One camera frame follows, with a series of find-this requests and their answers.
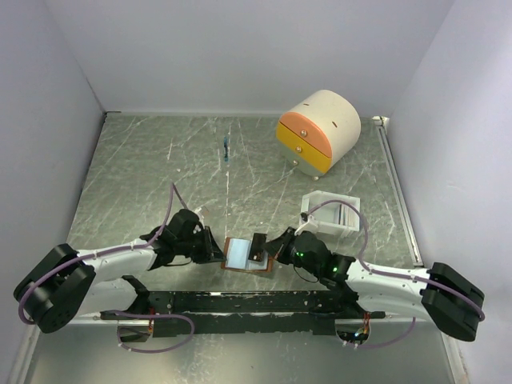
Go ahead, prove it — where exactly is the cream mini drawer cabinet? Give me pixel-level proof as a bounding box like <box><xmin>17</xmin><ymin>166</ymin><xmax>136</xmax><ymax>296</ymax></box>
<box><xmin>276</xmin><ymin>90</ymin><xmax>362</xmax><ymax>179</ymax></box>

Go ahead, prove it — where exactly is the blue mark on table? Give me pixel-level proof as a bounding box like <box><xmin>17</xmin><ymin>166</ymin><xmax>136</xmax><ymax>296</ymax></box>
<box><xmin>223</xmin><ymin>136</ymin><xmax>230</xmax><ymax>162</ymax></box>

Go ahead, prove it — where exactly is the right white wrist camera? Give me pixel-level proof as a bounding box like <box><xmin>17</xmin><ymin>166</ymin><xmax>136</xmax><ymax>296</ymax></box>
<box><xmin>294</xmin><ymin>212</ymin><xmax>319</xmax><ymax>236</ymax></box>

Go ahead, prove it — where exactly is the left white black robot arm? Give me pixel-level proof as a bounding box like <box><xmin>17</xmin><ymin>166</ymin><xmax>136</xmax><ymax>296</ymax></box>
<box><xmin>14</xmin><ymin>209</ymin><xmax>225</xmax><ymax>334</ymax></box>

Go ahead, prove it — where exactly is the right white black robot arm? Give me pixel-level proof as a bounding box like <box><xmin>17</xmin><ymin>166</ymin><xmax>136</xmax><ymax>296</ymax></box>
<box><xmin>262</xmin><ymin>228</ymin><xmax>485</xmax><ymax>342</ymax></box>

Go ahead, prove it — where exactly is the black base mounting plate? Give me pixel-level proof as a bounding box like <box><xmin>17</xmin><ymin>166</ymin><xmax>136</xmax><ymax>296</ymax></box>
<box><xmin>99</xmin><ymin>290</ymin><xmax>387</xmax><ymax>339</ymax></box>

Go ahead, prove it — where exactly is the brown leather card holder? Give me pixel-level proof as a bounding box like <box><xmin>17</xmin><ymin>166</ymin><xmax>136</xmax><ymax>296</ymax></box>
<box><xmin>221</xmin><ymin>238</ymin><xmax>273</xmax><ymax>274</ymax></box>

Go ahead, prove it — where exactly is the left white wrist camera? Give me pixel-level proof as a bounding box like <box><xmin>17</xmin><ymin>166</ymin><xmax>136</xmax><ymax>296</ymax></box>
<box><xmin>194</xmin><ymin>206</ymin><xmax>209</xmax><ymax>221</ymax></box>

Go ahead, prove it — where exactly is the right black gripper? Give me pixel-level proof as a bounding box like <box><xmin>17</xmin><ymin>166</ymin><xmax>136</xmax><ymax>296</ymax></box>
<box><xmin>262</xmin><ymin>226</ymin><xmax>321</xmax><ymax>278</ymax></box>

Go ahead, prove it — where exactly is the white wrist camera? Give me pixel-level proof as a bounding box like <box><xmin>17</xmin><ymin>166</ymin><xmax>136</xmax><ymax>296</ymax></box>
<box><xmin>294</xmin><ymin>212</ymin><xmax>319</xmax><ymax>236</ymax></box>
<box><xmin>194</xmin><ymin>206</ymin><xmax>209</xmax><ymax>221</ymax></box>

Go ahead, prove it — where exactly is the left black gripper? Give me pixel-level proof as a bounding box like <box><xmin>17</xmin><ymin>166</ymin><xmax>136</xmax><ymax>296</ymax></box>
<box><xmin>176</xmin><ymin>226</ymin><xmax>227</xmax><ymax>264</ymax></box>

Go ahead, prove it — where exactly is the black credit card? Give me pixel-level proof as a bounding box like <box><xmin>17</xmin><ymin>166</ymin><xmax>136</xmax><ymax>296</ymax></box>
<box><xmin>248</xmin><ymin>233</ymin><xmax>267</xmax><ymax>262</ymax></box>

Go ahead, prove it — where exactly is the white plastic card tray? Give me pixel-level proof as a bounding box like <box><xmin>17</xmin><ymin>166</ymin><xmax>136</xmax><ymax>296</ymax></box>
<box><xmin>300</xmin><ymin>190</ymin><xmax>361</xmax><ymax>237</ymax></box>

